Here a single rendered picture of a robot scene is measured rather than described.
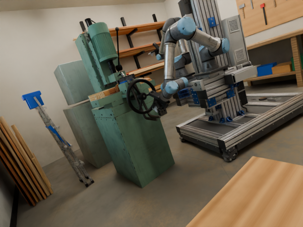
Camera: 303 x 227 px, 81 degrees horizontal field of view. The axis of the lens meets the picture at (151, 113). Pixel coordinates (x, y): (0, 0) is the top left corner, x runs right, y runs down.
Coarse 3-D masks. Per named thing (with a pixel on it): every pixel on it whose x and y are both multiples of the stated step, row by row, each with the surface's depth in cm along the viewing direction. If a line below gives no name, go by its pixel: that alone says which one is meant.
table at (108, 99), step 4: (152, 80) 172; (140, 84) 164; (144, 84) 167; (152, 84) 172; (140, 88) 154; (144, 88) 167; (116, 92) 160; (120, 92) 153; (132, 92) 149; (136, 92) 151; (108, 96) 147; (112, 96) 149; (116, 96) 151; (120, 96) 153; (124, 96) 150; (96, 100) 144; (100, 100) 143; (104, 100) 145; (108, 100) 147; (112, 100) 149; (92, 104) 157; (96, 104) 148; (100, 104) 143; (104, 104) 145
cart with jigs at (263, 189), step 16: (256, 160) 68; (272, 160) 65; (240, 176) 62; (256, 176) 60; (272, 176) 58; (288, 176) 56; (224, 192) 58; (240, 192) 56; (256, 192) 54; (272, 192) 52; (288, 192) 50; (208, 208) 54; (224, 208) 52; (240, 208) 50; (256, 208) 49; (272, 208) 47; (288, 208) 46; (192, 224) 50; (208, 224) 49; (224, 224) 47; (240, 224) 46; (256, 224) 44; (272, 224) 43; (288, 224) 42
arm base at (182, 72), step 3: (177, 69) 202; (180, 69) 201; (183, 69) 201; (177, 72) 203; (180, 72) 201; (183, 72) 201; (186, 72) 202; (177, 75) 204; (180, 75) 201; (183, 75) 201
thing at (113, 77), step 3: (117, 72) 164; (111, 75) 166; (114, 75) 162; (117, 75) 164; (111, 78) 168; (114, 78) 164; (117, 78) 164; (111, 81) 171; (114, 81) 166; (117, 81) 168
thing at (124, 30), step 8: (152, 16) 475; (80, 24) 365; (144, 24) 397; (152, 24) 412; (160, 24) 435; (112, 32) 369; (120, 32) 389; (128, 32) 410; (136, 32) 435; (160, 32) 482; (128, 40) 430; (160, 40) 487; (136, 48) 382; (144, 48) 401; (152, 48) 421; (120, 56) 378; (128, 56) 418; (136, 56) 430; (136, 64) 442; (152, 64) 415; (160, 64) 429; (128, 72) 378; (136, 72) 390; (144, 72) 398; (160, 88) 435
